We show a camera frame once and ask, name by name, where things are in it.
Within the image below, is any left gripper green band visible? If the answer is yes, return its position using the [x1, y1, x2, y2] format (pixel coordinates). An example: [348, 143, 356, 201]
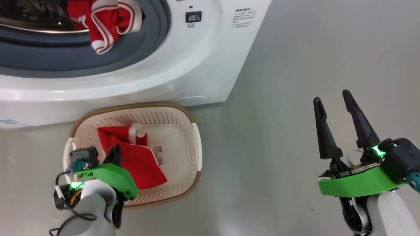
[53, 144, 138, 210]

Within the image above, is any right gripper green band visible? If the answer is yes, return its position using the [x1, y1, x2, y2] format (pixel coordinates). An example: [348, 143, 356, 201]
[313, 89, 408, 198]

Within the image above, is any red garment with paper tag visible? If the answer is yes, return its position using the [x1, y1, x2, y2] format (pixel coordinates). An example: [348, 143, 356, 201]
[97, 124, 168, 190]

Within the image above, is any red garment with white stripes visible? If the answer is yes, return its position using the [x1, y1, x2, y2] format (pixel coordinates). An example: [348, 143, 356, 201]
[67, 0, 143, 55]

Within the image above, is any cream perforated laundry basket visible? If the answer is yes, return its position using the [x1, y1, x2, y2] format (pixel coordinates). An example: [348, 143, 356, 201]
[63, 103, 203, 210]

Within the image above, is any white washing machine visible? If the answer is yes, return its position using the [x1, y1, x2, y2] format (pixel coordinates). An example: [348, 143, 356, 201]
[0, 0, 272, 127]

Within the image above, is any black door latch socket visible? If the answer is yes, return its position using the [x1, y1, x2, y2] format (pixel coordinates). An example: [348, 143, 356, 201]
[185, 11, 202, 23]

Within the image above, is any blue energy label sticker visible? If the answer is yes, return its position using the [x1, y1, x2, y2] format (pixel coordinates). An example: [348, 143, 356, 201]
[0, 119, 32, 130]

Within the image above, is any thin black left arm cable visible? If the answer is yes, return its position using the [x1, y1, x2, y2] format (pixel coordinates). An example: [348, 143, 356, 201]
[49, 170, 97, 236]

